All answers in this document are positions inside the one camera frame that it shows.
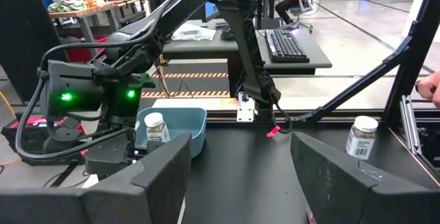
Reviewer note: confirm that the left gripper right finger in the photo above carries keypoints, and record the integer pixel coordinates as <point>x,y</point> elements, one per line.
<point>343,189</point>

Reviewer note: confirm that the white metal bracket plate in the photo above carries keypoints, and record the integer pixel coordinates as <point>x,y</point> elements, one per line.
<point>245,109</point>

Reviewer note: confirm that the red black tool case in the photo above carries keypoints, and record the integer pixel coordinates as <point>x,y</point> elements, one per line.
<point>24,122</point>

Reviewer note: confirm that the clear plastic bag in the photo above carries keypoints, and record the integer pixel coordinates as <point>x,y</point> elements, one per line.
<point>192,32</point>

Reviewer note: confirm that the red paper tag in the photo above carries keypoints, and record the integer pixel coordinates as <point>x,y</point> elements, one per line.
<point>273,132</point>

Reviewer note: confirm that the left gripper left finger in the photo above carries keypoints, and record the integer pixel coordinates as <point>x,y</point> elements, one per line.
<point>120,200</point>

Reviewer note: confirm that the blue-grey plastic bin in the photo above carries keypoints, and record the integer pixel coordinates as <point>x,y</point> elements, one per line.
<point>185,124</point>

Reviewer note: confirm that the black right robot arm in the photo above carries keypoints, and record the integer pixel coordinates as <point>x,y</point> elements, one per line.
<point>240,45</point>

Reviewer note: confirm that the black frame rail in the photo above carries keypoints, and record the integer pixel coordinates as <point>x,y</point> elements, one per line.
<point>223,115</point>

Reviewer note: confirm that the aluminium rail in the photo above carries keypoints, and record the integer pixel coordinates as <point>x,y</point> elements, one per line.
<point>410,124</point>

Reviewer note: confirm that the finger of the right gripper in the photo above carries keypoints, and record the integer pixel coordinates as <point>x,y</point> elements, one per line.
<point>154,146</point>

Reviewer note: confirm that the wooden table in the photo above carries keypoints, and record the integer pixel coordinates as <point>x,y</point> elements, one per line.
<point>86,11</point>

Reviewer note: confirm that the grey desk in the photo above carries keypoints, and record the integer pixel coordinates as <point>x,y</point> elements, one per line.
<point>213,48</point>

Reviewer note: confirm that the person's hand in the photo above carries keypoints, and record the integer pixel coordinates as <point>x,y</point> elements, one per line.
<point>429,88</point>

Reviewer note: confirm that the white lid seasoning jar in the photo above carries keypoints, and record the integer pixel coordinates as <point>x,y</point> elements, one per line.
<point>361,141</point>
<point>156,128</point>

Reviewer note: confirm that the black frame post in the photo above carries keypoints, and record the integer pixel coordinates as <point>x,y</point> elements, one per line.
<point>416,45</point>

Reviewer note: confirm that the white flat board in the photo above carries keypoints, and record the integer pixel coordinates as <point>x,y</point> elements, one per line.
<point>192,103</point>

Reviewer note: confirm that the office chair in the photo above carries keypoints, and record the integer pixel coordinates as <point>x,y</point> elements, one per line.
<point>304,14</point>

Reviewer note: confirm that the black computer keyboard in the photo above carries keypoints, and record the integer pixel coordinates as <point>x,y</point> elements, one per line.
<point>285,45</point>

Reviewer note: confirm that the black frame brace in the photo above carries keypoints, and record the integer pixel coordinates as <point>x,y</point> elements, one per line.
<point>361,83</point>

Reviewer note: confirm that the black partition panel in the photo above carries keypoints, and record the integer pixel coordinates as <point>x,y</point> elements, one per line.
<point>24,28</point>

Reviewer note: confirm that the pile of clothes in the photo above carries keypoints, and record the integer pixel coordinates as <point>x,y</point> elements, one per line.
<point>68,5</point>

